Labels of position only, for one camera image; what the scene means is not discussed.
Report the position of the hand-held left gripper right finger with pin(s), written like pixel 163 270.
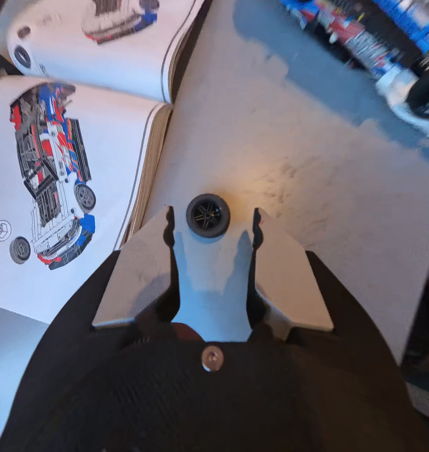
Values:
pixel 292 282

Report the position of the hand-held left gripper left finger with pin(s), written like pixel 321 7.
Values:
pixel 136 279

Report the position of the black toy car wheel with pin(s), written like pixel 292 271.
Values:
pixel 208 215

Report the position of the brick-built toy car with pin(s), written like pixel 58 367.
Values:
pixel 370 46

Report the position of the white instruction booklet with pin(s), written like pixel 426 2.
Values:
pixel 112 148

